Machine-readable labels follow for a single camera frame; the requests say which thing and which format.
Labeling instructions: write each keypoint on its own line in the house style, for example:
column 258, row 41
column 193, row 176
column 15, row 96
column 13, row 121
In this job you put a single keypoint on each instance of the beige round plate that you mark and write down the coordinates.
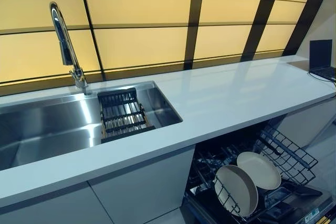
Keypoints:
column 262, row 171
column 236, row 192

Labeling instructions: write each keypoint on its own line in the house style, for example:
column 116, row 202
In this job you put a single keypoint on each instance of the dishwasher plate rack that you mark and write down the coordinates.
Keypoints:
column 204, row 166

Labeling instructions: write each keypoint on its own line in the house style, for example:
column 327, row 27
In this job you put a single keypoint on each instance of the black dish rack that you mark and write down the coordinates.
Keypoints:
column 126, row 129

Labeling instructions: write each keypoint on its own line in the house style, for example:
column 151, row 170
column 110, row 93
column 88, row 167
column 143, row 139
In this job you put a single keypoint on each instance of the stainless steel sink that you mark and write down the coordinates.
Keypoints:
column 52, row 124

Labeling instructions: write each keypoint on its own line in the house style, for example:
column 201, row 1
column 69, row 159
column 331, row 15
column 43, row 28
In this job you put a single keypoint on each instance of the chrome kitchen faucet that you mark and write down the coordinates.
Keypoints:
column 63, row 40

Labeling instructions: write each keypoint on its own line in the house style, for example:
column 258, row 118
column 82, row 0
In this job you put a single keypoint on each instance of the black laptop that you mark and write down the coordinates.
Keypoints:
column 320, row 53

